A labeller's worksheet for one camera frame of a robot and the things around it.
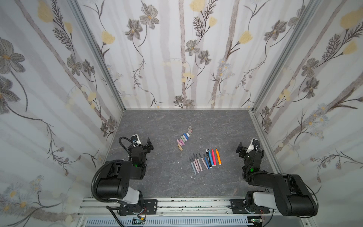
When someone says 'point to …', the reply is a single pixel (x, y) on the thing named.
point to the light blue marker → (211, 158)
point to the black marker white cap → (210, 165)
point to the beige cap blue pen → (192, 164)
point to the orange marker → (218, 156)
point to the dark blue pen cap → (186, 136)
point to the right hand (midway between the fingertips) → (250, 143)
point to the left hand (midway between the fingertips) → (142, 139)
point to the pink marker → (213, 157)
